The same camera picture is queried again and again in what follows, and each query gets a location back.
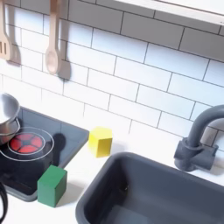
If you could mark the wooden spoon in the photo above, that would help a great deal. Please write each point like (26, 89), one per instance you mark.
(53, 55)

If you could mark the grey tap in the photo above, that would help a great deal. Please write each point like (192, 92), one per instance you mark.
(196, 145)

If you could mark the white shelf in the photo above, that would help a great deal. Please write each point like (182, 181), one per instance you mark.
(186, 8)

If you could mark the steel pot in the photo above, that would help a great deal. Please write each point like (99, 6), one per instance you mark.
(6, 112)

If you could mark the wooden slotted spatula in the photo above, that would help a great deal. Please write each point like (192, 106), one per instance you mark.
(4, 43)

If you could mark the green block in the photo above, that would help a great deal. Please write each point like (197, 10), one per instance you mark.
(52, 186)

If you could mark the yellow block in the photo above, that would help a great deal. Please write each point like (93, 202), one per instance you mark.
(100, 142)

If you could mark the grey sink basin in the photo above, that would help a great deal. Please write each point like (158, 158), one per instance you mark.
(151, 192)

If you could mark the black stove top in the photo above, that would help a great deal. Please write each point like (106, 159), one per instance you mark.
(55, 137)

